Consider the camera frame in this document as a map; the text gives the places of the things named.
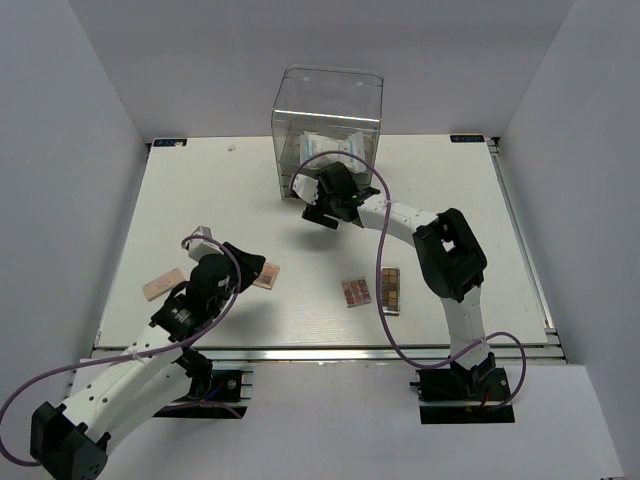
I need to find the long brown eyeshadow palette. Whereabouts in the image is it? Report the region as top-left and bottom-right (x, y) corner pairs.
(380, 267), (400, 316)

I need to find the left blue table label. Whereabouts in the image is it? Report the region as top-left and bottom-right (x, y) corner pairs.
(152, 138), (187, 148)

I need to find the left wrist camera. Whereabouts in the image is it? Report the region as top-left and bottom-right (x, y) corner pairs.
(181, 225), (220, 262)

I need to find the right blue table label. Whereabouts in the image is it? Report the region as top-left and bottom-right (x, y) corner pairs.
(449, 134), (486, 143)

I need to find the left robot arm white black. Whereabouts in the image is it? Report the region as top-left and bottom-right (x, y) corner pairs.
(30, 238), (266, 479)

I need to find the pink blush compact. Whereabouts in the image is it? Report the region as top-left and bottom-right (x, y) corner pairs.
(142, 268), (185, 302)

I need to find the cotton pad pack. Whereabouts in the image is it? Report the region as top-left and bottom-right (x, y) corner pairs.
(324, 132), (366, 173)
(299, 131), (343, 163)

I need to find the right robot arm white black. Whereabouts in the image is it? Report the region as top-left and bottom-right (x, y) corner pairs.
(290, 162), (495, 399)

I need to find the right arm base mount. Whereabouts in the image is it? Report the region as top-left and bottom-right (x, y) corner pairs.
(409, 368), (515, 425)

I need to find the clear acrylic drawer organizer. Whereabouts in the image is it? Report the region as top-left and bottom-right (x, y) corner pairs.
(271, 64), (384, 199)

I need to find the nine-pan pink eyeshadow palette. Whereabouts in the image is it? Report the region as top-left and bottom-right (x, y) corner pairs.
(341, 278), (372, 308)

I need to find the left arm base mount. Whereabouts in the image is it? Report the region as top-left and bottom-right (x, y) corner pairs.
(154, 351), (253, 420)

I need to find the blue table label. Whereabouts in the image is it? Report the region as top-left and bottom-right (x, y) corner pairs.
(449, 134), (486, 143)
(152, 138), (187, 148)

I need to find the aluminium table rail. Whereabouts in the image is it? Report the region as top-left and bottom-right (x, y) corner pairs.
(89, 346), (456, 365)

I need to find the four-pan brown eyeshadow palette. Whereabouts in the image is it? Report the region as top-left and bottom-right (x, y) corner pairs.
(253, 263), (280, 290)

